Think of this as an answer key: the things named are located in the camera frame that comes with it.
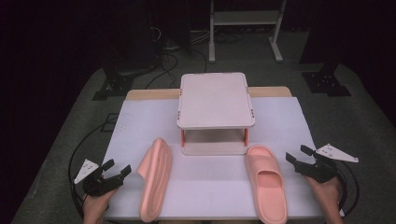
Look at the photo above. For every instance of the wooden table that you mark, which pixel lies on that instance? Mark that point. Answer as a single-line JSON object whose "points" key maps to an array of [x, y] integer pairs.
{"points": [[149, 94]]}

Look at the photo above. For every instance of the white metal stand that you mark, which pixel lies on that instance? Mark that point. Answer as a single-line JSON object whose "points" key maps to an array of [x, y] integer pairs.
{"points": [[246, 17]]}

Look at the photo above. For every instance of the white shoe rack orange posts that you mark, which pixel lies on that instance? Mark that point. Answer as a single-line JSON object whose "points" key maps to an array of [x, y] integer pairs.
{"points": [[214, 99]]}

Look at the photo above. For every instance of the black stand base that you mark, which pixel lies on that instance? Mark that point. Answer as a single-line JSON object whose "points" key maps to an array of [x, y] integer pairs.
{"points": [[113, 85], [325, 82]]}

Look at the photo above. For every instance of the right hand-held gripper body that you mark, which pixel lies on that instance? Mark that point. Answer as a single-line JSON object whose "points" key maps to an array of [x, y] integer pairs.
{"points": [[322, 171]]}

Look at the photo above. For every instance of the pink rubber slipper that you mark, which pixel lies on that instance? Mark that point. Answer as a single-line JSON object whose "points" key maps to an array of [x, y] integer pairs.
{"points": [[267, 186], [155, 180]]}

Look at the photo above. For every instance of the person's right hand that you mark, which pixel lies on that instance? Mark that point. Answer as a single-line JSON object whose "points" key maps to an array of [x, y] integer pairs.
{"points": [[327, 199]]}

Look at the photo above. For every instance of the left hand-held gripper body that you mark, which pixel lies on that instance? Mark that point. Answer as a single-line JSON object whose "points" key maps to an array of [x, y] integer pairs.
{"points": [[99, 185]]}

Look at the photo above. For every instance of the white foam mat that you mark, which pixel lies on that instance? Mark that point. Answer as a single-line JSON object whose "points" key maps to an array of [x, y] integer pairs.
{"points": [[211, 186]]}

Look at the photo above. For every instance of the person's left hand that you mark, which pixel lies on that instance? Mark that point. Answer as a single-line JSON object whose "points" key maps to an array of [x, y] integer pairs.
{"points": [[95, 208]]}

